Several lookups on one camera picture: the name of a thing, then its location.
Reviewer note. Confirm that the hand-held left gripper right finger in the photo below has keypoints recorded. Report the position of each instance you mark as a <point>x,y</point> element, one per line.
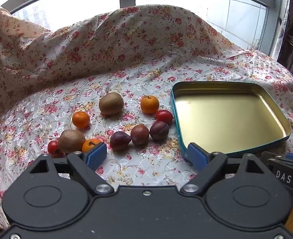
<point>196,155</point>

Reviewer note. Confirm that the teal and gold tin tray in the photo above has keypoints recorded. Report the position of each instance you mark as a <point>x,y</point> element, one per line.
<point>223,119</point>

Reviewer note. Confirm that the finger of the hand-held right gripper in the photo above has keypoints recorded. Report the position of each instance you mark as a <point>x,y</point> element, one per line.
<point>281,160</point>

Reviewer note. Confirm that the brown kiwi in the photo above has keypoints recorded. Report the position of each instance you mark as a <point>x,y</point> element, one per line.
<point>71,141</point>
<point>111,103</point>

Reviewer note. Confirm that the purple plum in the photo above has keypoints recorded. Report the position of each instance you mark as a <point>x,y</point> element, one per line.
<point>120,141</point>
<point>159,130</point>
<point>139,134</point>

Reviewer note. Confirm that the red tomato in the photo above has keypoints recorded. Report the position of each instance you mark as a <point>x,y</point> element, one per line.
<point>52,147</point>
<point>164,117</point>

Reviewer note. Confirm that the floral printed cloth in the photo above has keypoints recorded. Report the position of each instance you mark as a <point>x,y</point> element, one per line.
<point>111,54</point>

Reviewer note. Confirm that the orange mandarin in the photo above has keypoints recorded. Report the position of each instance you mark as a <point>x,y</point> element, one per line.
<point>89,146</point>
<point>80,119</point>
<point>149,104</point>

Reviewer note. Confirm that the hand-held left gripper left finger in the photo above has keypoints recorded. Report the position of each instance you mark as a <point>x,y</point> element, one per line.
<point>96,155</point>

